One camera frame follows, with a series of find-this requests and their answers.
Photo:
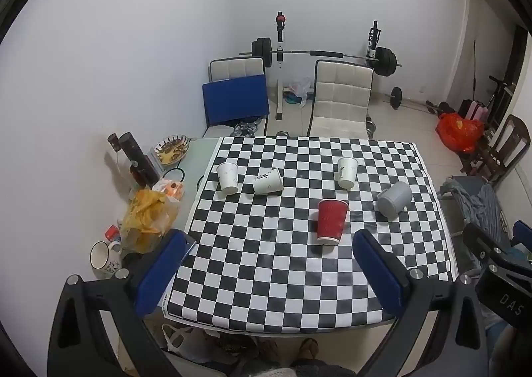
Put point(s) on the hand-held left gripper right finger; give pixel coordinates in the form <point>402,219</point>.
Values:
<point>380,277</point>

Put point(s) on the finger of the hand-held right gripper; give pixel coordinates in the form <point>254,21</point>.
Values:
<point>478,242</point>
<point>523,233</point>

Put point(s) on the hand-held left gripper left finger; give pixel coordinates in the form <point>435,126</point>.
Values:
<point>160,277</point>

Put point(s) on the red paper cup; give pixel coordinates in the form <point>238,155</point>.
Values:
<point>331,221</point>

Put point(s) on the white paper cup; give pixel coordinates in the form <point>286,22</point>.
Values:
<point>227,179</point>
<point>347,172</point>
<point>268,182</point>

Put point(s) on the grey cloth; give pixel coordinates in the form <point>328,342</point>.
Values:
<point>478,202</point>

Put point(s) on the blue denim clothing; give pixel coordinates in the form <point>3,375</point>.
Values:
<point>498,343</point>

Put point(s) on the white printed mug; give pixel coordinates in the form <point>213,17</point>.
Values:
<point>104,257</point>

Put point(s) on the yellow plastic bag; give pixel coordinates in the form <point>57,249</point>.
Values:
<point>147,215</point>

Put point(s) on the white plastic bag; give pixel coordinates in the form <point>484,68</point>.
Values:
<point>183,341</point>

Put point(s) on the grey mug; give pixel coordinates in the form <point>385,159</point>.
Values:
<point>394,199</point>

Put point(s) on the orange snack packet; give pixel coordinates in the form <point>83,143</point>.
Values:
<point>168,189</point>

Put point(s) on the dark wooden chair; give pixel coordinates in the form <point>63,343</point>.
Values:
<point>507,140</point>

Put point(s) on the person's sandal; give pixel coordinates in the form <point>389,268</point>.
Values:
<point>308,350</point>

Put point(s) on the black rimmed white bowl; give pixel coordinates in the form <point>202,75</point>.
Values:
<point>174,174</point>

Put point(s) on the dark glass bottle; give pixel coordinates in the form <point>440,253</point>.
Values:
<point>139,173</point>

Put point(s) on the black white checkered tablecloth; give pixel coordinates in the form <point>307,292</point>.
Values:
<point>266,264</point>

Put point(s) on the brown patterned slippers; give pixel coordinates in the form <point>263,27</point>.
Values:
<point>245,348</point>

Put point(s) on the red plastic bag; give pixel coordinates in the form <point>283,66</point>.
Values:
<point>459,132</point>

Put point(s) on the black cylinder flask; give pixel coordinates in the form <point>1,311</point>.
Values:
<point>133,152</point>

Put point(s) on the patterned bowl with food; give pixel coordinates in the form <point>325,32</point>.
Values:
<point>170,149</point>

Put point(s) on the grey fuzzy clothing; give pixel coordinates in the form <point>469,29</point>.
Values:
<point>291,372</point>

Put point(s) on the pink luggage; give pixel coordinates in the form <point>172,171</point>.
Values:
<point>476,111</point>

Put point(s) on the black scooter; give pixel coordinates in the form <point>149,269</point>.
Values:
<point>498,90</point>

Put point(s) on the dark wooden door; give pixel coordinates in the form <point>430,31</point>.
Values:
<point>519,69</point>

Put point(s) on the black dumbbell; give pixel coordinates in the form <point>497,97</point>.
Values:
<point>397,97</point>

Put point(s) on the white padded chair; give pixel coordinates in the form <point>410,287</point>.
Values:
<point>343,98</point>
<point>237,67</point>

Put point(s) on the blue cushion board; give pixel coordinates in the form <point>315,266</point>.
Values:
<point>235,100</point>

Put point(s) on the barbell with black plates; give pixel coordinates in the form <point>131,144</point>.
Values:
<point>384,62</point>

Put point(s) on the clear plastic bag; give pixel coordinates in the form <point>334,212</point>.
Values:
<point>301,88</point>

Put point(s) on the barbell rack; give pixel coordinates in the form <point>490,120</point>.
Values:
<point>280,69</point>

